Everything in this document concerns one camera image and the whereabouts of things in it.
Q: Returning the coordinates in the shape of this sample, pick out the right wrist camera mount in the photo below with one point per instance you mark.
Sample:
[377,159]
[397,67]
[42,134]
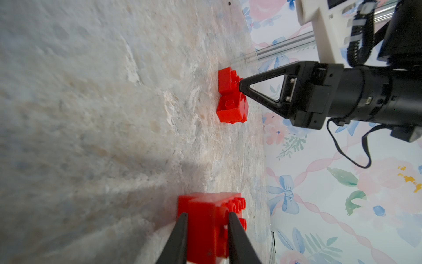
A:
[335,24]

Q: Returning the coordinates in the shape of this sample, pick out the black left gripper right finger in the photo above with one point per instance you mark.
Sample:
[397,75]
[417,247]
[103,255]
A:
[241,250]

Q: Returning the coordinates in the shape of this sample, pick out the red square lego brick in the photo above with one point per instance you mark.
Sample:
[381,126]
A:
[233,108]
[228,81]

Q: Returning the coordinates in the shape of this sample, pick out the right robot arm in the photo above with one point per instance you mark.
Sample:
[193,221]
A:
[397,45]

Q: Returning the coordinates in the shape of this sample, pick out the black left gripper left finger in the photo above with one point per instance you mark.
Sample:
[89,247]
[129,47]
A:
[175,250]

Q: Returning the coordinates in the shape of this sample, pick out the red long lego brick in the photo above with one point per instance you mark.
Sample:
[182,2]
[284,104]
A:
[208,218]

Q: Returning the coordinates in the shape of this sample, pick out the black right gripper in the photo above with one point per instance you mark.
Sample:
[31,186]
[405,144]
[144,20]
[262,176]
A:
[308,95]

